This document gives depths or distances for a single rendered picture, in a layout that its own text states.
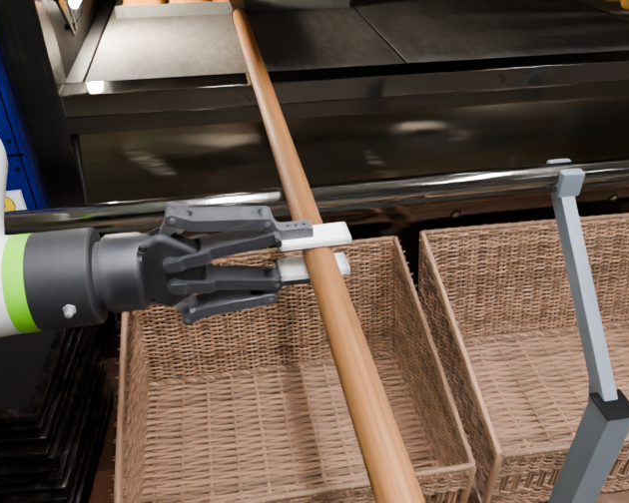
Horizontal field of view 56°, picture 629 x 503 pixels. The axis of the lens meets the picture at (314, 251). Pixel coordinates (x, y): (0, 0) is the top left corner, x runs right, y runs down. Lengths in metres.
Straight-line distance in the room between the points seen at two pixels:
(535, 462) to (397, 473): 0.69
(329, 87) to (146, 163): 0.36
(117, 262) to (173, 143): 0.59
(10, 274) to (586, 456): 0.72
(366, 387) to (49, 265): 0.29
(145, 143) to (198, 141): 0.09
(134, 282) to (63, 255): 0.06
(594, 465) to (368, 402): 0.52
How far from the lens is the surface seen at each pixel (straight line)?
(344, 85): 1.09
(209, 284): 0.58
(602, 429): 0.85
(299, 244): 0.57
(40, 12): 1.07
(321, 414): 1.22
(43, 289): 0.56
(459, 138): 1.22
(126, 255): 0.56
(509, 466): 1.06
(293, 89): 1.07
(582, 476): 0.92
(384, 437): 0.42
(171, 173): 1.13
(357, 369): 0.46
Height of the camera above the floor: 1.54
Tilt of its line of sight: 36 degrees down
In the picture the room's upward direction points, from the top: straight up
